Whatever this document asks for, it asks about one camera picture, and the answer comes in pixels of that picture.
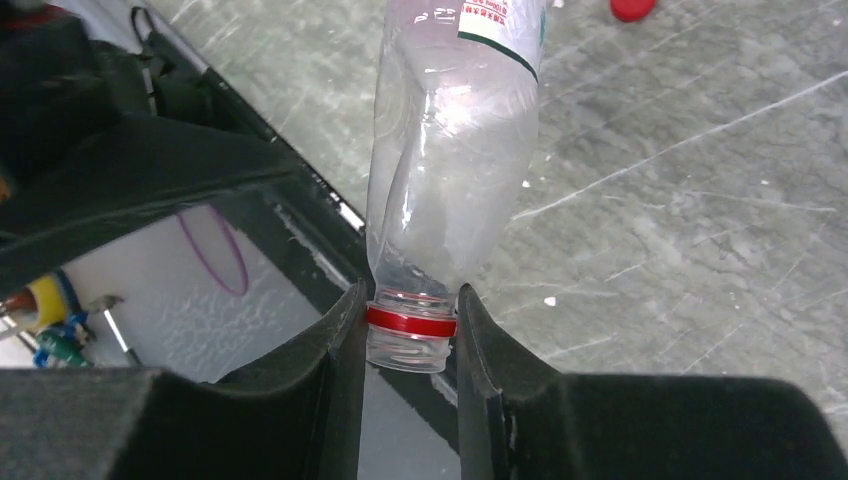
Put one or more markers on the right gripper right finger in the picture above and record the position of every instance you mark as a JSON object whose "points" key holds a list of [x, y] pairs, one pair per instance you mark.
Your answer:
{"points": [[519, 418]]}

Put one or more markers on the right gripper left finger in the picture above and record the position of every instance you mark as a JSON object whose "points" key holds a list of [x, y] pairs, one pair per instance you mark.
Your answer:
{"points": [[144, 423]]}

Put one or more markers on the clear red-label water bottle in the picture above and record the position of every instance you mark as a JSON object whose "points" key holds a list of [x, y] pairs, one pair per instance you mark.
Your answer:
{"points": [[455, 125]]}

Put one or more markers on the red bottle cap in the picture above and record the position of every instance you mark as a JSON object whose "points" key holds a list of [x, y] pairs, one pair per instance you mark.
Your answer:
{"points": [[629, 11]]}

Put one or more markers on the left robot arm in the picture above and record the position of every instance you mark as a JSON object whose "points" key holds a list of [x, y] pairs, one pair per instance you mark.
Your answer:
{"points": [[77, 169]]}

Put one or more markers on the grey metal hammer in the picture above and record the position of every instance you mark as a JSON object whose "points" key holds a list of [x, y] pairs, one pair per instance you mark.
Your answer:
{"points": [[104, 305]]}

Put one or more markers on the green clamp tool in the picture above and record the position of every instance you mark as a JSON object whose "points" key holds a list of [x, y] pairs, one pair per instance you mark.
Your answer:
{"points": [[61, 344]]}

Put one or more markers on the yellow tape roll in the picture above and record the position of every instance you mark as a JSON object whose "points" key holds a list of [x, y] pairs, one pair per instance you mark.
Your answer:
{"points": [[55, 299]]}

